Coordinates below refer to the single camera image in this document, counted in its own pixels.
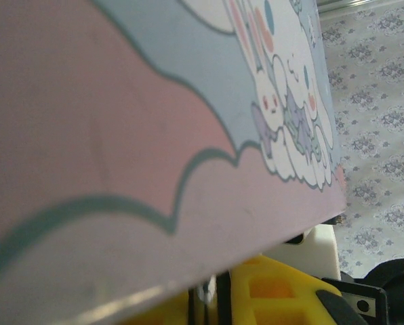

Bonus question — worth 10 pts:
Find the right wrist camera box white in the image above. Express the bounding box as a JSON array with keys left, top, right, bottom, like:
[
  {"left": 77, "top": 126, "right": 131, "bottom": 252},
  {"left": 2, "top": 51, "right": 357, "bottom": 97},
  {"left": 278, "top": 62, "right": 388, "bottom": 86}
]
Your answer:
[{"left": 261, "top": 221, "right": 342, "bottom": 282}]

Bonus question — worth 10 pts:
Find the pastel cartoon tin box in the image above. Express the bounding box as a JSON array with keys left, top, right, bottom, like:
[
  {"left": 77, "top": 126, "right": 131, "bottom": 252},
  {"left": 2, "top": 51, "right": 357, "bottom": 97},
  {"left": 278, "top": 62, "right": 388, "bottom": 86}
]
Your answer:
[{"left": 0, "top": 0, "right": 347, "bottom": 325}]

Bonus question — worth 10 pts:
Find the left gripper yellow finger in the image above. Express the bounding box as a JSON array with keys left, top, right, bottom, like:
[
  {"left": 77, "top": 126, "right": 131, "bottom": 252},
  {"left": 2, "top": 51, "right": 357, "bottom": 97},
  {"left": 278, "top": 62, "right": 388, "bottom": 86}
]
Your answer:
[{"left": 187, "top": 254, "right": 367, "bottom": 325}]

